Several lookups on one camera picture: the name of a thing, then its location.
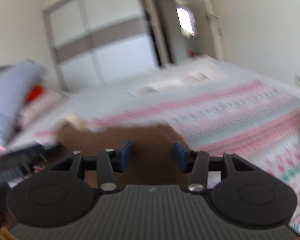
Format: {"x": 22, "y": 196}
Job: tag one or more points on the brown coat with fur collar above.
{"x": 152, "y": 161}

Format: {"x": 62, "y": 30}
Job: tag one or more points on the red plush toy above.
{"x": 35, "y": 92}

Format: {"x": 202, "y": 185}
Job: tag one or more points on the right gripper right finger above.
{"x": 237, "y": 190}

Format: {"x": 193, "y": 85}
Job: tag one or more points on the grey folded blanket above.
{"x": 15, "y": 83}

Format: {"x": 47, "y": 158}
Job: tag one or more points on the pink patterned blanket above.
{"x": 253, "y": 120}

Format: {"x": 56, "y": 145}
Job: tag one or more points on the white sliding wardrobe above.
{"x": 96, "y": 42}

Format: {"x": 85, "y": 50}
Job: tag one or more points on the pink pillow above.
{"x": 32, "y": 110}

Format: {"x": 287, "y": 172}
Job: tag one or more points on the cream bedroom door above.
{"x": 213, "y": 22}

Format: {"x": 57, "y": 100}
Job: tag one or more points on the person left hand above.
{"x": 6, "y": 220}

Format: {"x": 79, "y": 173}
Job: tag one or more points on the white folded towel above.
{"x": 193, "y": 72}

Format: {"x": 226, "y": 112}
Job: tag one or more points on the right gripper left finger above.
{"x": 68, "y": 189}

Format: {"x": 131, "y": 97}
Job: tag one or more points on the grey bed sheet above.
{"x": 94, "y": 104}

